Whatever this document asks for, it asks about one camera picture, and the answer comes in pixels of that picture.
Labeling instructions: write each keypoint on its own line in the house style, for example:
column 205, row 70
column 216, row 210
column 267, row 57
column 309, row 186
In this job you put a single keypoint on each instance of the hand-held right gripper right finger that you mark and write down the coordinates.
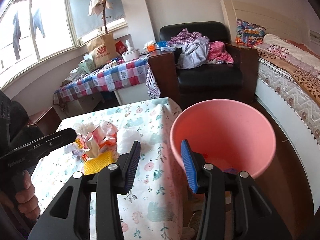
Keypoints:
column 188, row 166

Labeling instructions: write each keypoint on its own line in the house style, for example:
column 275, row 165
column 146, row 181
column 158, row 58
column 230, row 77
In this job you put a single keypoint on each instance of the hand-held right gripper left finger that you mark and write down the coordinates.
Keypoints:
column 134, row 166

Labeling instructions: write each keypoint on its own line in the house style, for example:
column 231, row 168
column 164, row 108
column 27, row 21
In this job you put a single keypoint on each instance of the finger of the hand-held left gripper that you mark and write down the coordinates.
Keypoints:
column 56, row 138

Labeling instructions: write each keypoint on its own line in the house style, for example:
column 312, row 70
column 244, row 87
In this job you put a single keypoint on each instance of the yellow red wrapper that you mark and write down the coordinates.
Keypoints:
column 81, row 143

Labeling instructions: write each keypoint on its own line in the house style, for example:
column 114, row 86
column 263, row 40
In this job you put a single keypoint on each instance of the yellow ribbed plastic tray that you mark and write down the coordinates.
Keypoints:
column 98, row 163

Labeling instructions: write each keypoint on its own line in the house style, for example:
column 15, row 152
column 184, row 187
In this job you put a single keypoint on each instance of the pink plastic bucket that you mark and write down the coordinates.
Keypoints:
column 225, row 130

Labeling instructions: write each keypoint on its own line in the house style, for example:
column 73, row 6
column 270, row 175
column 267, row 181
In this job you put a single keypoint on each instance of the person's left hand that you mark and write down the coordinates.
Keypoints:
column 27, row 198

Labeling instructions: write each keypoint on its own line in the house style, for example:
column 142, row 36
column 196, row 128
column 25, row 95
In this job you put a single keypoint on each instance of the brown wooden box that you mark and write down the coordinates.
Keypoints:
column 45, row 120

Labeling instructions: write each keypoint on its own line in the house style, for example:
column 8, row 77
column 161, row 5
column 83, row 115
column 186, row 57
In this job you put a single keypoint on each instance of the floral tablecloth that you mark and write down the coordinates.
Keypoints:
column 150, row 200

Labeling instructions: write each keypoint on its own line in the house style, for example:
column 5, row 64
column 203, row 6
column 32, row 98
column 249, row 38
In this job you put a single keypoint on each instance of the white cabinet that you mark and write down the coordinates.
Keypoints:
column 87, row 103

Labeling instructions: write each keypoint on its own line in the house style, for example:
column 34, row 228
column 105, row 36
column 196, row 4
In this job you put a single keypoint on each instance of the pale green box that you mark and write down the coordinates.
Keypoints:
column 87, row 64

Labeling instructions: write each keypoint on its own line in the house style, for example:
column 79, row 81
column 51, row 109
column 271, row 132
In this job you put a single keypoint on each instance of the purple patterned hanging cloth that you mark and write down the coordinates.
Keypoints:
column 153, row 85

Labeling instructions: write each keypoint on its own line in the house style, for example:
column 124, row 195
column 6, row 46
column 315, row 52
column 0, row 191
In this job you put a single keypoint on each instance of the red blue checked tablecloth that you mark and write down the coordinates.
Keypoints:
column 112, row 76

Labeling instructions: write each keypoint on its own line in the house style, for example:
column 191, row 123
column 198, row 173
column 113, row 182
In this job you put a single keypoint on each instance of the black leather armchair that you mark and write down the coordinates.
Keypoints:
column 210, row 76

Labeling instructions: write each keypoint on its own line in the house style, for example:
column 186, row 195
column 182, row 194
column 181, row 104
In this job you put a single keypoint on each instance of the brown paper bag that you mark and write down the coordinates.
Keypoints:
column 102, row 51

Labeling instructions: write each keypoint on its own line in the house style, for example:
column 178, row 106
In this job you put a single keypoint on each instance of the dark blue hanging garment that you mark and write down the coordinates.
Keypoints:
column 16, row 37

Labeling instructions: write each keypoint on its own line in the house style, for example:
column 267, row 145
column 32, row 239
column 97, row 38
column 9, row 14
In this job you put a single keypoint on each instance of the white round pot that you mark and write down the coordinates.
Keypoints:
column 130, row 55

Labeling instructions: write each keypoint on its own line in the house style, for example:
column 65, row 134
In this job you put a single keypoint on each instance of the window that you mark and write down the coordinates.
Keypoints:
column 55, row 27

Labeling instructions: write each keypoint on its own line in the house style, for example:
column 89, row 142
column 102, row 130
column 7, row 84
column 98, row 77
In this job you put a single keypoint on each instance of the grey garment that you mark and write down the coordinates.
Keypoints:
column 193, row 55

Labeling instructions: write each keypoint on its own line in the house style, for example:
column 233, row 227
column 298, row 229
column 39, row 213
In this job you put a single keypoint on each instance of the red box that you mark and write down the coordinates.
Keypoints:
column 121, row 47

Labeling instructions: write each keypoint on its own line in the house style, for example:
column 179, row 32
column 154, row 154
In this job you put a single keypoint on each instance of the white bed with mattress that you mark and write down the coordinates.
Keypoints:
column 282, row 97

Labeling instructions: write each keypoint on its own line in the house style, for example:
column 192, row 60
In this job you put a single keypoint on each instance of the light blue hanging garment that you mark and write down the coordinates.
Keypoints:
column 39, row 22

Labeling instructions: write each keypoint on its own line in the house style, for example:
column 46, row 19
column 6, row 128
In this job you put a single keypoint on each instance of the pink dotted garment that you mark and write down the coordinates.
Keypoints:
column 220, row 52

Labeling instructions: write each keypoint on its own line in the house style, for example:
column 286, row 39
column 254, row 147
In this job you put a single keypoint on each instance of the grey roller blind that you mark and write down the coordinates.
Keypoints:
column 82, row 22

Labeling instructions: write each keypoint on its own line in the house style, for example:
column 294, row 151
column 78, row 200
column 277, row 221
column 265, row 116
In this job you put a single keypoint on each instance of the orange tissue pack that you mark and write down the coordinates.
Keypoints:
column 150, row 47

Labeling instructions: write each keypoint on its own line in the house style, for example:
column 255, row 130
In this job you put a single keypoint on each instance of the blue packet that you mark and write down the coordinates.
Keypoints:
column 163, row 45

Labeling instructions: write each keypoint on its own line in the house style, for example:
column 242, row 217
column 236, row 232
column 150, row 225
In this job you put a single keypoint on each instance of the wooden coat stand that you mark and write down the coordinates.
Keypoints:
column 105, row 22

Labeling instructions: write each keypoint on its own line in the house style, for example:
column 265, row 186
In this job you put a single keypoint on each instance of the purple checked shirt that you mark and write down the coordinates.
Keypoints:
column 186, row 36

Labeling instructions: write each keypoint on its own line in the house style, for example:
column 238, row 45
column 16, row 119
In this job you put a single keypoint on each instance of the beige hat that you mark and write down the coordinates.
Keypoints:
column 96, row 3

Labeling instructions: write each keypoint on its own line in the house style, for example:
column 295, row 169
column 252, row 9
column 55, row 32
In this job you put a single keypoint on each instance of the brown floral blanket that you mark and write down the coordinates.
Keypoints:
column 300, row 77

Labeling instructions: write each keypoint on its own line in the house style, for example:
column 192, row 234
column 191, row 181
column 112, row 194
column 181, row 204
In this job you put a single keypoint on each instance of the colourful cartoon pillow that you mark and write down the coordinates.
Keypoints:
column 248, row 32

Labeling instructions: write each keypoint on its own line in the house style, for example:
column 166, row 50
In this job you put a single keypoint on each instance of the pink patchwork quilt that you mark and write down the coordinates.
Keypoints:
column 287, row 48

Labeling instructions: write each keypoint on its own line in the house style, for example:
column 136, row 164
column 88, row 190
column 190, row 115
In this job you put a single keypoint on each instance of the white wardrobe door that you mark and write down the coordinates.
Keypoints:
column 314, row 38

